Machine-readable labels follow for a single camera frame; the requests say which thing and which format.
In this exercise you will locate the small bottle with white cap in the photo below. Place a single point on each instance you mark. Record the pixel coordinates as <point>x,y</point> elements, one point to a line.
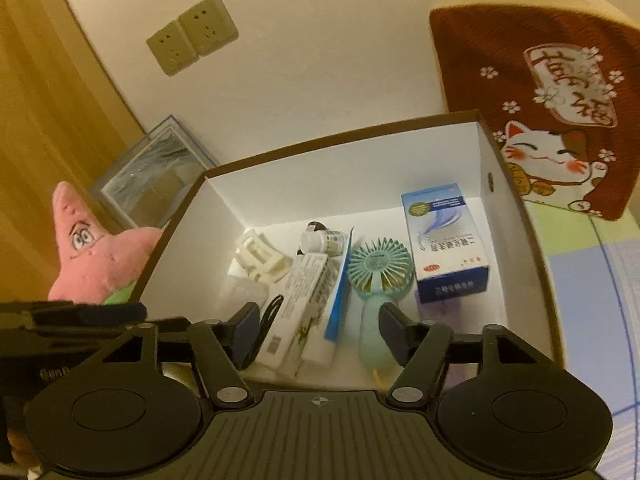
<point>320,244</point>

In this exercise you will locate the clear acrylic picture frame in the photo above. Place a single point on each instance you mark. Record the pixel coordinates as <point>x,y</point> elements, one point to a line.
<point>145,175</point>

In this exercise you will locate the white and blue toothpaste tube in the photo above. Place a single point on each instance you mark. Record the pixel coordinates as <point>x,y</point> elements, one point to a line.
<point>340,305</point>

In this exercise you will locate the brown cardboard storage box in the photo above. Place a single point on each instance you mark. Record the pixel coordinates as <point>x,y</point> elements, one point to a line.
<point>350,175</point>

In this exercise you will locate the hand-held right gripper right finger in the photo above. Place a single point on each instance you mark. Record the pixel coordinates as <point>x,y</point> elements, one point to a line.
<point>395,332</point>

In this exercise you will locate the wooden panel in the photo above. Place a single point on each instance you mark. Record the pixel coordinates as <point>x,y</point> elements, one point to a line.
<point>40,110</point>

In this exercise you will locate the blue and white medicine box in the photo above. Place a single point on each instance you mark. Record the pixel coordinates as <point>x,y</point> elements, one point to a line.
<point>450,240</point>

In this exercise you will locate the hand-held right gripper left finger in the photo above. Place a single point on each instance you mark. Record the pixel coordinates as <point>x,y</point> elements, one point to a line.
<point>245,332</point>

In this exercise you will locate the white hair clip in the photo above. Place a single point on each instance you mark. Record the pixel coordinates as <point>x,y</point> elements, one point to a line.
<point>260,255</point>

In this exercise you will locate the clear plastic case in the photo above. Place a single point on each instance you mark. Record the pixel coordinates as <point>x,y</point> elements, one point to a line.
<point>245,292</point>

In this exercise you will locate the beige wall socket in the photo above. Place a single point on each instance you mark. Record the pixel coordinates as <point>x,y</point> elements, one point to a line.
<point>207,25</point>
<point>170,50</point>

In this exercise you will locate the mint green handheld fan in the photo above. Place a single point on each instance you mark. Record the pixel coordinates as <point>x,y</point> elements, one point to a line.
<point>382,270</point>

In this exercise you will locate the red cat print cushion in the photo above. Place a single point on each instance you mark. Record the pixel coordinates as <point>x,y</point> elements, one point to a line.
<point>475,45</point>

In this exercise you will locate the white box with plant print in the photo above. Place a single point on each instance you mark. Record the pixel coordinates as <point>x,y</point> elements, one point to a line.
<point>300,310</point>

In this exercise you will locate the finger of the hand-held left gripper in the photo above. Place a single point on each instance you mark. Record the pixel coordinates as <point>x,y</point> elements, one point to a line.
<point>172,332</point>
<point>100,312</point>

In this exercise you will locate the pink starfish plush toy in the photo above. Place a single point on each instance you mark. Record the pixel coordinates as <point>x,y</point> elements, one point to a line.
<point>90,260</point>

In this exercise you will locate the beige stick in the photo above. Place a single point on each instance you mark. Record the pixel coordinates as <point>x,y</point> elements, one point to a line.
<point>380,379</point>

